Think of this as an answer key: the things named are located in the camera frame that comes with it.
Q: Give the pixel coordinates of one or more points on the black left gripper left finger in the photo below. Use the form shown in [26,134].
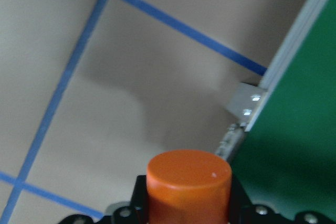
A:
[135,211]

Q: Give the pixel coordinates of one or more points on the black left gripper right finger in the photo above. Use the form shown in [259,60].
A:
[242,210]

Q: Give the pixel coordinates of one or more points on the green conveyor belt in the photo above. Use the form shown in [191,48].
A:
[287,159]

